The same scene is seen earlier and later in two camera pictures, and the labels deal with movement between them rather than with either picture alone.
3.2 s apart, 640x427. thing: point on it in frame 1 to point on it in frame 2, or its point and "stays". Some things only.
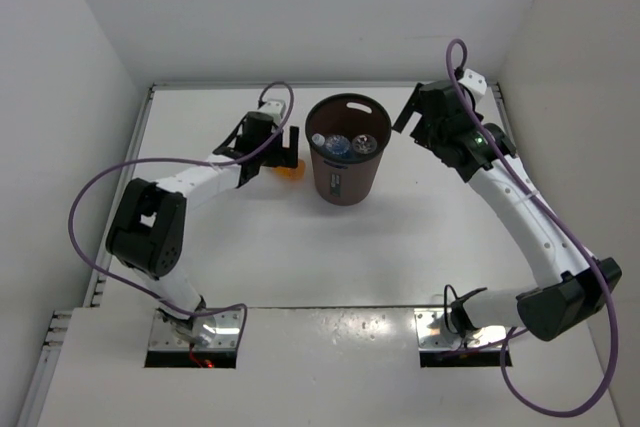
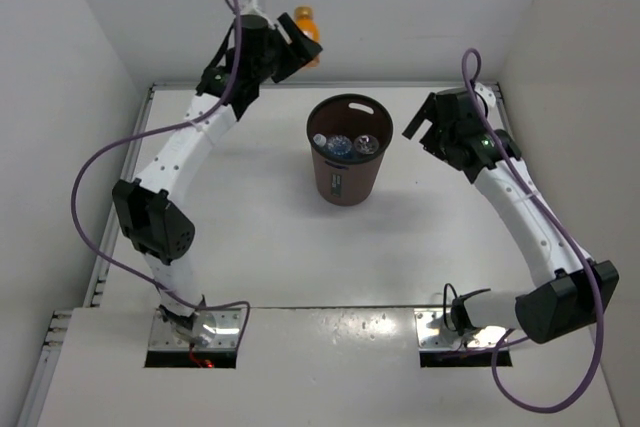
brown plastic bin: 347,134 stays
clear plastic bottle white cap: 364,143 stays
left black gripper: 284,156 to 303,48
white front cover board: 319,367 stays
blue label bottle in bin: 338,144 stays
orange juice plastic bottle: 291,172 to 304,18
